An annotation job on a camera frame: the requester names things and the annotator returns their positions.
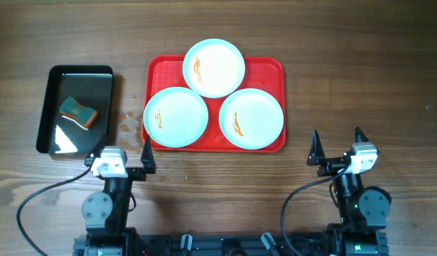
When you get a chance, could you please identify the black cable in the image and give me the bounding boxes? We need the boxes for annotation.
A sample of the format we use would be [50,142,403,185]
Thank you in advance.
[280,166,350,256]
[16,166,95,256]

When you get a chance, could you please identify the left black cable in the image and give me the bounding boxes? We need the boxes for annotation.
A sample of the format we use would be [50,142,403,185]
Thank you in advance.
[16,166,95,256]

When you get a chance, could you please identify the right black cable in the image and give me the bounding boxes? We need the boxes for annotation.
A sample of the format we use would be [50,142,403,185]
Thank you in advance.
[280,166,350,256]

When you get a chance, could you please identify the black water tray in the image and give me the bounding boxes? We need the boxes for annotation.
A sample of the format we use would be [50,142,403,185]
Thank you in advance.
[36,65,114,154]

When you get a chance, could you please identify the light blue plate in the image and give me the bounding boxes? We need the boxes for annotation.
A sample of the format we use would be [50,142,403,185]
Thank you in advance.
[182,38,246,98]
[219,88,284,150]
[143,87,209,148]

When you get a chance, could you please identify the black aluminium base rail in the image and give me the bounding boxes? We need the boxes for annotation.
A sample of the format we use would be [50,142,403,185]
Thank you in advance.
[72,231,389,256]

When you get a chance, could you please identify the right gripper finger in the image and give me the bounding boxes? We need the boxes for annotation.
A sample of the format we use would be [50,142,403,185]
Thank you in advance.
[355,127,369,143]
[306,129,326,166]

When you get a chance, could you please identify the red plastic tray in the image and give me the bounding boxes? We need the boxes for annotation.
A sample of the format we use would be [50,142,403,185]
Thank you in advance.
[145,55,285,153]

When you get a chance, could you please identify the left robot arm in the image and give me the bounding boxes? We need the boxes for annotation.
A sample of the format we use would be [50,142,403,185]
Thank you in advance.
[73,137,156,256]

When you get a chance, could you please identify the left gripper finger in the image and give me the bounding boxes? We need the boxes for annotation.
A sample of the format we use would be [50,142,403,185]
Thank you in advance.
[87,134,107,158]
[140,135,156,174]

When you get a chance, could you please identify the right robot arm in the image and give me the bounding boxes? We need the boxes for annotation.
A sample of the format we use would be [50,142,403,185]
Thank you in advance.
[307,127,392,256]

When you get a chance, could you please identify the green and orange sponge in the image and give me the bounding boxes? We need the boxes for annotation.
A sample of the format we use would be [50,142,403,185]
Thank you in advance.
[59,96,98,129]

